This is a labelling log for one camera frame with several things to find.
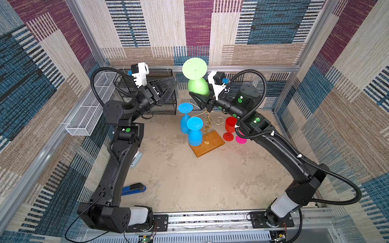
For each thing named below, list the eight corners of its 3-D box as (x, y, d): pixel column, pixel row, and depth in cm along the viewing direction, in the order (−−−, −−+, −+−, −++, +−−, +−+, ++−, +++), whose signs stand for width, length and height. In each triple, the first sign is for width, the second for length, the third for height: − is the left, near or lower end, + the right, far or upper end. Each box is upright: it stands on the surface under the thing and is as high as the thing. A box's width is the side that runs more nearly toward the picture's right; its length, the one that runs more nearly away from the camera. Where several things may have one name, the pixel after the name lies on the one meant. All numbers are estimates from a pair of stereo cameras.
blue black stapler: (124, 195, 84) (121, 193, 80) (125, 188, 86) (122, 185, 83) (146, 191, 85) (144, 188, 81) (146, 184, 88) (144, 181, 84)
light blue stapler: (130, 167, 95) (129, 165, 92) (138, 153, 100) (137, 151, 98) (135, 168, 94) (134, 166, 92) (143, 155, 100) (142, 152, 98)
